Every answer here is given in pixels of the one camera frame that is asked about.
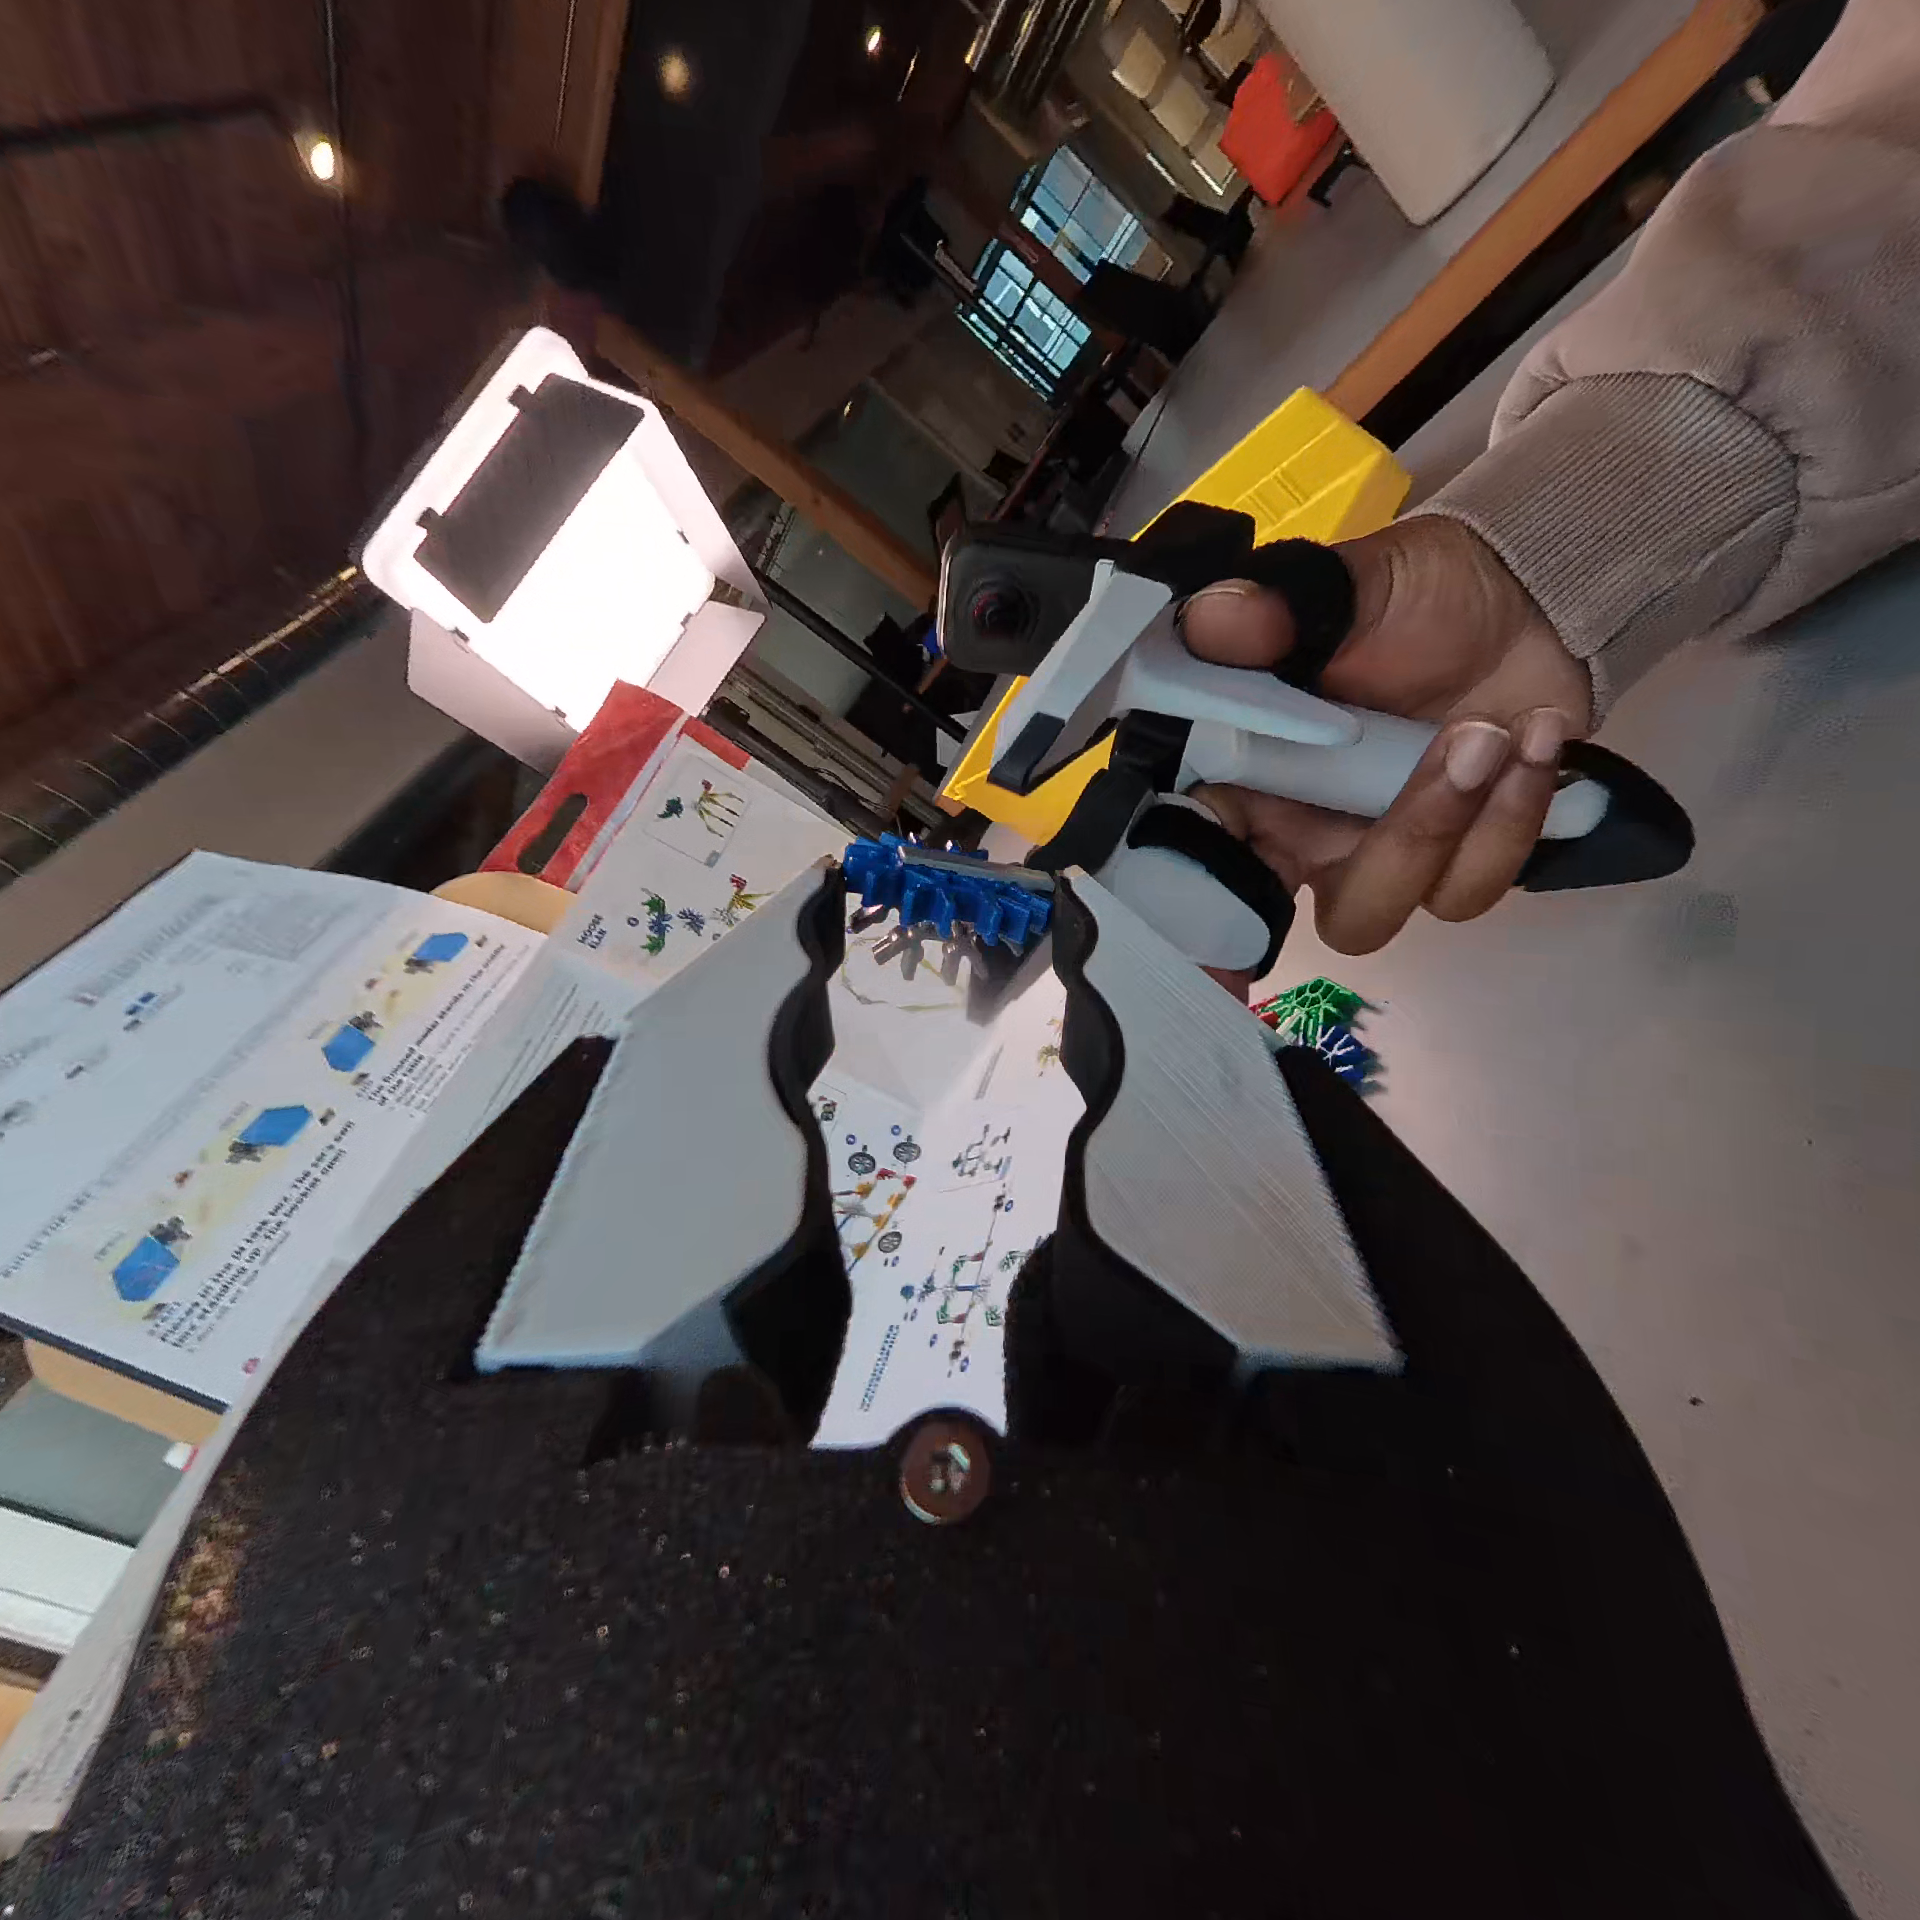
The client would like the white water bottle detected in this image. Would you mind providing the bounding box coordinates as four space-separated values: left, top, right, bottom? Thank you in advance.
1254 0 1561 231

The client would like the person's right forearm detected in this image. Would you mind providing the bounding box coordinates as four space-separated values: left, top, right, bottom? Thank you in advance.
1496 0 1920 721

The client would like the green red toy connector assembly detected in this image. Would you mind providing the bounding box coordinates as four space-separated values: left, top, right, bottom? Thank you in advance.
1254 968 1376 1046

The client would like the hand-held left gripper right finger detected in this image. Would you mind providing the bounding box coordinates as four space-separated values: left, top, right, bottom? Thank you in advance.
1006 877 1406 1425

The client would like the person's right hand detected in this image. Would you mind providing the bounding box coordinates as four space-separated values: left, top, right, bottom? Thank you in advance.
1178 511 1597 956

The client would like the printed task card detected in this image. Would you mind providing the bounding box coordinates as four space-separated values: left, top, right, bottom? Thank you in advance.
0 850 637 1416

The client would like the grey desk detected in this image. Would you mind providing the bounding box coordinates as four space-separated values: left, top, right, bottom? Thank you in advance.
1275 556 1920 1920

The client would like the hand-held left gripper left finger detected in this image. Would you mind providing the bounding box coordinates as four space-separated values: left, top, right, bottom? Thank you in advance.
476 871 857 1425

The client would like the yellow parts bin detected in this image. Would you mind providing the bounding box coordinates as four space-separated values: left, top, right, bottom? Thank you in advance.
947 384 1418 848

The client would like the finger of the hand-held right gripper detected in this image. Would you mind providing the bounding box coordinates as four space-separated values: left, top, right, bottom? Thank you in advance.
985 565 1181 792

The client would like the fold-out toy instruction sheet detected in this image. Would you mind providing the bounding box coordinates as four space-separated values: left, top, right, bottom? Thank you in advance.
555 716 1088 1449

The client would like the red toy box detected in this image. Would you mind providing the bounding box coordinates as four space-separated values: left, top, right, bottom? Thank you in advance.
476 679 698 888

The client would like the orange chair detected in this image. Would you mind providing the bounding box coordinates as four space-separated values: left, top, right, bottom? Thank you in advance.
1214 47 1339 212

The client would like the white light panel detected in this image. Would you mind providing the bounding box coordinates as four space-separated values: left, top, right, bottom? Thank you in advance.
361 324 771 759

